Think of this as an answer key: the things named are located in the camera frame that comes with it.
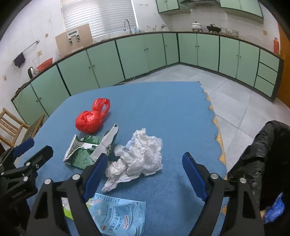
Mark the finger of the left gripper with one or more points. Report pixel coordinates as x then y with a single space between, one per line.
23 147
38 160

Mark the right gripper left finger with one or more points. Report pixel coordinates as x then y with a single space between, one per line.
47 216

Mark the blue glove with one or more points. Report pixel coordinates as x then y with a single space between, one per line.
274 211

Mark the green milk carton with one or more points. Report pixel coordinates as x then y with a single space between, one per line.
85 151

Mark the light blue milk carton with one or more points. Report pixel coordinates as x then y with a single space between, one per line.
116 216

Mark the red plastic bag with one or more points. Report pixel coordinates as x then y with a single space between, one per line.
90 121

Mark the white plastic bag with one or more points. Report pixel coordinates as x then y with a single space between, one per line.
138 158

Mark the black bagged trash bin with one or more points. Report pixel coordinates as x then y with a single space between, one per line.
265 166

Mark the green lower kitchen cabinets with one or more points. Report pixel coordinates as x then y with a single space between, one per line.
115 61

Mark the wooden chair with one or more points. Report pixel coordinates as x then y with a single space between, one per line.
12 127

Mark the steel kettle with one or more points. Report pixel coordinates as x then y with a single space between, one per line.
32 72

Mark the dark hanging towel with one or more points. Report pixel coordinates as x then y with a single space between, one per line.
19 60

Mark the red basin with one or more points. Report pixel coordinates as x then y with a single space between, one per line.
43 66

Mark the brown water purifier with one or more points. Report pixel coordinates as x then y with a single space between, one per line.
73 40

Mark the blue table mat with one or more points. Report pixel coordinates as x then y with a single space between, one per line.
159 122

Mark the wooden door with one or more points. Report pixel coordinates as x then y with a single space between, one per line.
284 88

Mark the window blinds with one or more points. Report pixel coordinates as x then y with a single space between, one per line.
103 16

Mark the sink faucet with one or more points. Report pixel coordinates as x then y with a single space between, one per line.
128 26

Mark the red thermos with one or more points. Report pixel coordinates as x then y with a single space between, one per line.
276 46

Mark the black wok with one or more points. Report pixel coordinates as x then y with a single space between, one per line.
212 28

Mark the white cooking pot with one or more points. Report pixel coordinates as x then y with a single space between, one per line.
196 26

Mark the green upper cabinets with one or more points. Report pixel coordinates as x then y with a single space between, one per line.
243 8

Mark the towel rail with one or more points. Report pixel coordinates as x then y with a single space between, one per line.
36 42

